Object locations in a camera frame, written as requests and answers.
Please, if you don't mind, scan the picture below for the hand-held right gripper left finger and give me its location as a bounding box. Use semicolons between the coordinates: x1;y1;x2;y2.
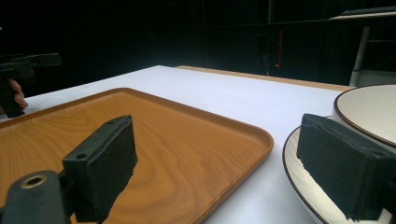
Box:
62;114;139;224

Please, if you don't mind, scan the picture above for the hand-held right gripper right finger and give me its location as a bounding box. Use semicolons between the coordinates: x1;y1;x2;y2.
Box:
296;113;396;222

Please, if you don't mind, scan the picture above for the white plate with brown rim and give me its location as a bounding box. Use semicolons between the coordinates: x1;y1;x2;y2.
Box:
281;123;396;224

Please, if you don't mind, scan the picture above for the white bowl with brown rim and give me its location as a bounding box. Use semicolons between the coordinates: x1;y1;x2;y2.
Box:
332;84;396;154

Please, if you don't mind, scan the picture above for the wooden tray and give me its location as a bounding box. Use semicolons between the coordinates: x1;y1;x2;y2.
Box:
0;87;276;224

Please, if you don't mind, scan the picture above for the dark equipment rack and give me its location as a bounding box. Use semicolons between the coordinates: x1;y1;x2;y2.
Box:
257;28;285;77

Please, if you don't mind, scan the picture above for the background desk with keyboard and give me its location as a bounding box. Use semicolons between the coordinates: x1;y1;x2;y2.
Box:
329;5;396;88

